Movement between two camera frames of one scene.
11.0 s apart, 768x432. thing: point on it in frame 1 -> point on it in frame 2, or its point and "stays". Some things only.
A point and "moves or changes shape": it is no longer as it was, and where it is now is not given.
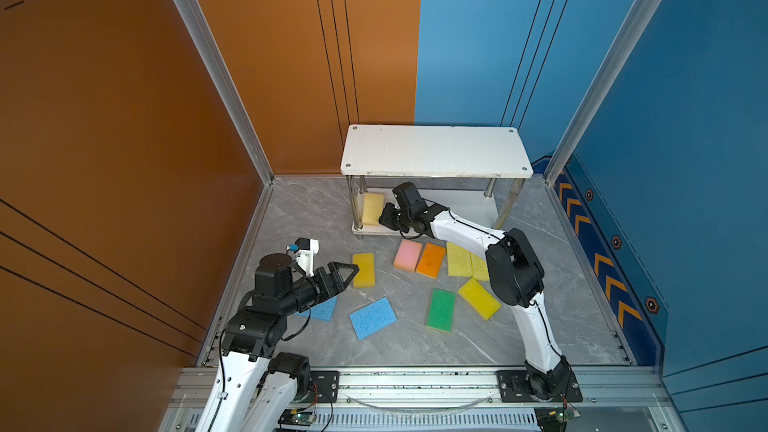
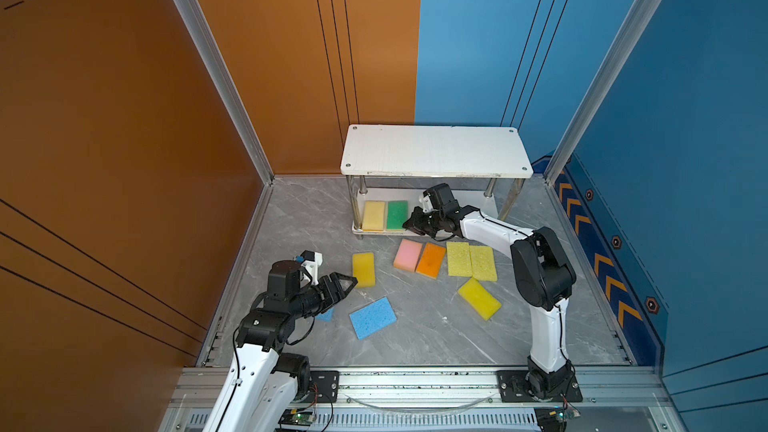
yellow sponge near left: (366, 276) stays
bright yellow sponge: (483, 302) stays
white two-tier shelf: (474, 171) stays
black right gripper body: (396, 219) -> (426, 223)
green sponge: (441, 309) moves or changes shape
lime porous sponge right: (479, 268) stays
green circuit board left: (296, 417) stays
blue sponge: (372, 318) stays
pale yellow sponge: (373, 206) moves or changes shape
